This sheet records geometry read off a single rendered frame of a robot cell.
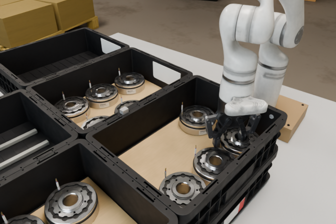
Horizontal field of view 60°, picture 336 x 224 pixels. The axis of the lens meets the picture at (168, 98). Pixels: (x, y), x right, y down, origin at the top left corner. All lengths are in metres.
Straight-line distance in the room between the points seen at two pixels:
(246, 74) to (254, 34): 0.09
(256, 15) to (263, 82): 0.45
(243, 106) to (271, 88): 0.39
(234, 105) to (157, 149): 0.25
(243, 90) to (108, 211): 0.38
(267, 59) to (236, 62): 0.36
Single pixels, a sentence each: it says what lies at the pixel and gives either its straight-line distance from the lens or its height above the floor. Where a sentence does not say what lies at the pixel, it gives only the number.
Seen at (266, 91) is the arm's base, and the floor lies 0.85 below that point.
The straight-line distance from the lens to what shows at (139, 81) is 1.00.
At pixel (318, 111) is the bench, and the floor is 0.70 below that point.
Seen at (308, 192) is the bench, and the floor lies 0.70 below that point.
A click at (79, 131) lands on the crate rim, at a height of 0.93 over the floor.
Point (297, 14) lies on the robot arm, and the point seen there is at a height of 1.11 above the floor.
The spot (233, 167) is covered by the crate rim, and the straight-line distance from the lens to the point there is 0.60.
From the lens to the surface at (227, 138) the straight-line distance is 0.76.
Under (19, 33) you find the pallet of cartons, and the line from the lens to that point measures 3.37.
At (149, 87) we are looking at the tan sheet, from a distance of 1.01.
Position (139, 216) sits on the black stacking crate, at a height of 0.86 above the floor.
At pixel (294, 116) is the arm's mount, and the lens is 1.09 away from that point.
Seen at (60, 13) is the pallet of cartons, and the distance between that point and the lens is 3.62.
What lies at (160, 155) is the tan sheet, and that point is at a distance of 0.75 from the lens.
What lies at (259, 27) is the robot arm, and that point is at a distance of 0.57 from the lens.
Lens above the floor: 1.36
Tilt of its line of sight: 33 degrees down
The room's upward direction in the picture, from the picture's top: straight up
